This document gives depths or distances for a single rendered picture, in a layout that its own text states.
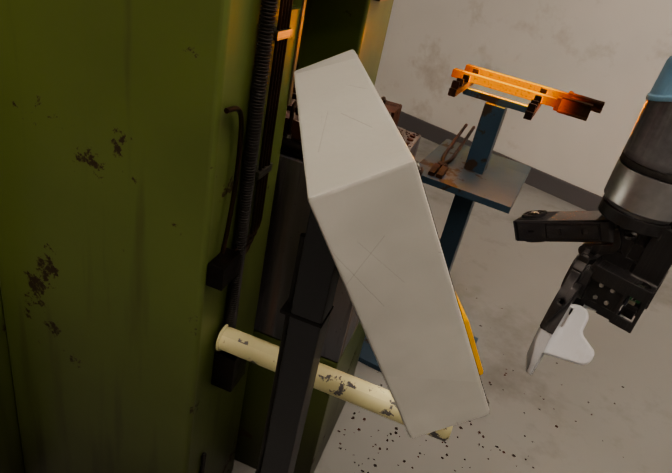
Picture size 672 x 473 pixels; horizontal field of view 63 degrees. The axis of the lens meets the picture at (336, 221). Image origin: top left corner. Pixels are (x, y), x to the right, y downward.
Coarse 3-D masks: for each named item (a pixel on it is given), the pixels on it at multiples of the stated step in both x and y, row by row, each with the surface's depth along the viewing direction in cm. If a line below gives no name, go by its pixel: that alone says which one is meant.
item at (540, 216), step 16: (528, 224) 62; (544, 224) 61; (560, 224) 60; (576, 224) 59; (592, 224) 57; (608, 224) 56; (528, 240) 63; (544, 240) 62; (560, 240) 60; (576, 240) 59; (592, 240) 58; (608, 240) 57
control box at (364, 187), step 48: (336, 96) 54; (336, 144) 44; (384, 144) 41; (336, 192) 38; (384, 192) 38; (336, 240) 40; (384, 240) 40; (432, 240) 41; (384, 288) 42; (432, 288) 43; (384, 336) 45; (432, 336) 45; (432, 384) 48; (480, 384) 49
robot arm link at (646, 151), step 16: (656, 80) 51; (656, 96) 50; (656, 112) 50; (640, 128) 52; (656, 128) 50; (640, 144) 52; (656, 144) 50; (624, 160) 53; (640, 160) 52; (656, 160) 50; (656, 176) 51
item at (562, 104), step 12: (456, 72) 160; (468, 72) 160; (480, 84) 158; (492, 84) 157; (504, 84) 155; (528, 96) 154; (552, 96) 153; (564, 96) 151; (564, 108) 151; (576, 108) 150; (588, 108) 148
